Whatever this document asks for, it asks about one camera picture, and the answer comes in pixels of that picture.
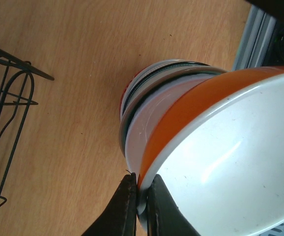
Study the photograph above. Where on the pale green bowl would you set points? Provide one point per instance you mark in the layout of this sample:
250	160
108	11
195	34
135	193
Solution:
164	72

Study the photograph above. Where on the orange bowl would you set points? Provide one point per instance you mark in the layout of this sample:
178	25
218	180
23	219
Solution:
220	151

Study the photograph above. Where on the black wire dish rack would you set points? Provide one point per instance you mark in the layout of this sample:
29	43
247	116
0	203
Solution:
16	90

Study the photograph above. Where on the white bowl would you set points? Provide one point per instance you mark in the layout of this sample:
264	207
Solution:
149	114

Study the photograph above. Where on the red bottom bowl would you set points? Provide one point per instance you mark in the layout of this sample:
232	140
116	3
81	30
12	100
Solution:
128	88

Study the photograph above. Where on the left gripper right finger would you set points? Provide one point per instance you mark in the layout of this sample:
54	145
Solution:
163	215

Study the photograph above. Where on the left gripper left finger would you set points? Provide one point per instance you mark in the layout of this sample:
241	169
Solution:
120	215

